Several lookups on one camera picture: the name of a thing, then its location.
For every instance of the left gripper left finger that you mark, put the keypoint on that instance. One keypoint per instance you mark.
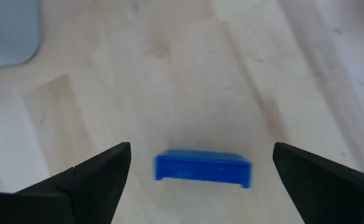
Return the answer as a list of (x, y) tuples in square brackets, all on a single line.
[(85, 193)]

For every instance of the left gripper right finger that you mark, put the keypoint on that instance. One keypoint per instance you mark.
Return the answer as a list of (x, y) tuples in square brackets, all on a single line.
[(324, 193)]

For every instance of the blue cased LCD display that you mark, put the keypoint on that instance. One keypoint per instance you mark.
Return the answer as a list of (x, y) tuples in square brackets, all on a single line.
[(200, 169)]

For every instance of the pale grey plastic bin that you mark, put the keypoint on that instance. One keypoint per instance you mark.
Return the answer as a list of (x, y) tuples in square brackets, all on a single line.
[(7, 31)]

